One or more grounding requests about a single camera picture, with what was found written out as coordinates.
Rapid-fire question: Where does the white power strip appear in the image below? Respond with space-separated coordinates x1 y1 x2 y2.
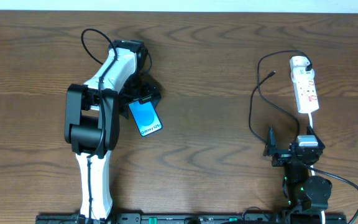
290 55 319 114

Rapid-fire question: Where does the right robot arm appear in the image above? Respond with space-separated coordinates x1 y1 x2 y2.
264 126 332 214

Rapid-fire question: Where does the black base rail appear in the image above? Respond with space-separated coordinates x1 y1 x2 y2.
35 211 347 224

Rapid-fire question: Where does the blue Galaxy smartphone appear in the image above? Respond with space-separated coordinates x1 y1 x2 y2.
129 101 163 137

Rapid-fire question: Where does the black charger cable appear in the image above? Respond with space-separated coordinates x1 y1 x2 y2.
248 50 313 146

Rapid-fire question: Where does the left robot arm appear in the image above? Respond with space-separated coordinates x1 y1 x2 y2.
64 40 163 223

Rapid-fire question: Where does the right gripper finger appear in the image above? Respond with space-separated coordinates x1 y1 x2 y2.
306 125 319 140
265 126 277 152

